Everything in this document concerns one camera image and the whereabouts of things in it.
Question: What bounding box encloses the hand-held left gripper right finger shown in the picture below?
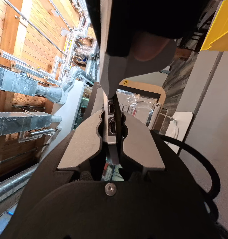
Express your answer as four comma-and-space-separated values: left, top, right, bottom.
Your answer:
120, 111, 166, 171

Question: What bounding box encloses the silver round elbow duct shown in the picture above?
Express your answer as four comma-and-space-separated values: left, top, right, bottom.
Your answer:
35, 66, 97, 104

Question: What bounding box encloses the silver rectangular duct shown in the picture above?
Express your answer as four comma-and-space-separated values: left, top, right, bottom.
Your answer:
0, 64, 39, 97
0, 111, 62, 138

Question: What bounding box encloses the silver spiral round duct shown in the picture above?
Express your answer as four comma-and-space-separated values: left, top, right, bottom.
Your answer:
0, 164, 40, 206

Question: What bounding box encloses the silver HDMI switch box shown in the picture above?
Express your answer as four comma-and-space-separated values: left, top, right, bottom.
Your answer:
103, 97, 124, 165

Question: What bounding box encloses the person's right hand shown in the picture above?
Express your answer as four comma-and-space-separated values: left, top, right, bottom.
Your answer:
134, 31, 171, 62

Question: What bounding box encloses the silver insulated pipe run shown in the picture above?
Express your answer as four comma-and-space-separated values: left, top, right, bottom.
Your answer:
50, 0, 100, 75

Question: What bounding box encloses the black ribbed switch cable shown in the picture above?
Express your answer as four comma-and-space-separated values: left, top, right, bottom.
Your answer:
159, 134, 221, 201

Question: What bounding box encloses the rounded wooden board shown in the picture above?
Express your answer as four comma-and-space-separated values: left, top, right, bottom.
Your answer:
119, 79, 166, 132

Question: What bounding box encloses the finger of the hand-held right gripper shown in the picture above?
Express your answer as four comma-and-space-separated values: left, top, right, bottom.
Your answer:
99, 0, 130, 99

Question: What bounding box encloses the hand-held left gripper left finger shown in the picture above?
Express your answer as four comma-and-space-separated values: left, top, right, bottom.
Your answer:
57, 109, 104, 171

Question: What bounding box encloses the yellow plastic bin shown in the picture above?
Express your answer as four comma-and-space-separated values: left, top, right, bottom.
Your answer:
200, 0, 228, 52

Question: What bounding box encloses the printed instruction sheet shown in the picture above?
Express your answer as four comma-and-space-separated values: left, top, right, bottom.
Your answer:
117, 90, 157, 129

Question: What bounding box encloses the white metal base plate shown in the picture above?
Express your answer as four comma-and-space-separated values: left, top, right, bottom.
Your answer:
163, 111, 193, 154

